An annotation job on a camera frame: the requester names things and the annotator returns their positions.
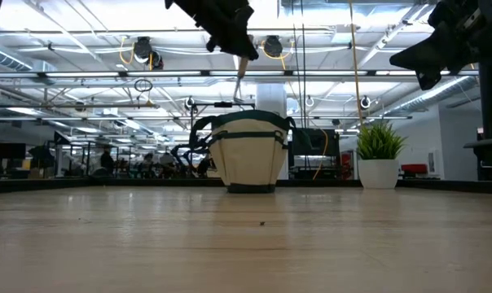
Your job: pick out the black display screen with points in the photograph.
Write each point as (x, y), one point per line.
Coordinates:
(315, 142)

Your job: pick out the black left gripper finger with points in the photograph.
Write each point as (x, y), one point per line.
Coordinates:
(248, 42)
(235, 45)

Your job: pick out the cream canvas gardening bag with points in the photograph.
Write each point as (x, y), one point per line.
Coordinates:
(250, 163)

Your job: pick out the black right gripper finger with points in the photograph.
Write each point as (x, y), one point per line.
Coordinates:
(421, 61)
(420, 45)

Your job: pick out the white building column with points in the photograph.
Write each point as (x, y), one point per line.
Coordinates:
(270, 97)

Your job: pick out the dark grey desk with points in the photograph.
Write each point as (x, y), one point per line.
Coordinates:
(488, 156)

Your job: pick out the black monitor stand post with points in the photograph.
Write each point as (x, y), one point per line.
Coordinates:
(490, 106)

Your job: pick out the black aluminium table frame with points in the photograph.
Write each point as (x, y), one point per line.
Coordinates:
(107, 184)

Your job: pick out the green plant in white pot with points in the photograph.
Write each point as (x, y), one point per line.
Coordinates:
(378, 175)

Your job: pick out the small black hanging reel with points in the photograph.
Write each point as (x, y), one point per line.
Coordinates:
(189, 103)

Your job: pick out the black station frame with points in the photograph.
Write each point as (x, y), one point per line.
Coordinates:
(223, 104)

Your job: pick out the black background monitor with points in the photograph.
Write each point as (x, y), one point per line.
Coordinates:
(10, 151)

